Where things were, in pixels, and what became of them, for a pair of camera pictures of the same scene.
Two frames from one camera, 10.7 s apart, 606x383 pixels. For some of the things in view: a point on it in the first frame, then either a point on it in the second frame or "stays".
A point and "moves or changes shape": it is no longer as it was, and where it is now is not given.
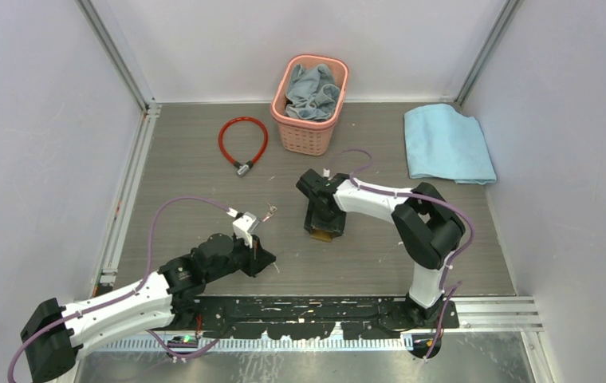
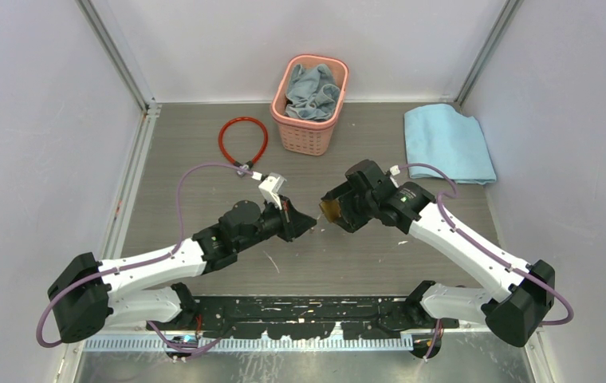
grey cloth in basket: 311,93 stays
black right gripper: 336,227 → 349,220
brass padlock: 322,234 moves or changes shape
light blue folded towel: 442,143 stays
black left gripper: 257,257 → 293,225
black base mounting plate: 310,317 stays
